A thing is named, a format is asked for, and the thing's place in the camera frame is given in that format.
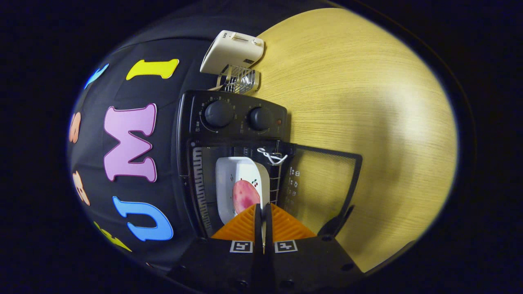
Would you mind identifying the white toaster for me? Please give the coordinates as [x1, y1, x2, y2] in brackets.
[199, 30, 265, 76]

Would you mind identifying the white string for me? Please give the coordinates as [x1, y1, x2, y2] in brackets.
[257, 147, 288, 166]

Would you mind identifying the white square plate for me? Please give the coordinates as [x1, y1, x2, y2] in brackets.
[215, 157, 270, 225]

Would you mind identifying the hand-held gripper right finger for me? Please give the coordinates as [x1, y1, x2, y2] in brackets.
[264, 203, 364, 291]

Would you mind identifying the black toaster oven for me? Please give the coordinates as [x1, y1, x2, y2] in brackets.
[176, 90, 363, 241]

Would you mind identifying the metal mesh holder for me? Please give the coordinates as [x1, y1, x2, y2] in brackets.
[216, 65, 261, 94]

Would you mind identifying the pink round bun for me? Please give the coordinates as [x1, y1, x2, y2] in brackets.
[232, 179, 261, 216]

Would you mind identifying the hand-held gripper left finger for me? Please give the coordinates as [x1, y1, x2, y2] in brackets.
[165, 203, 264, 292]

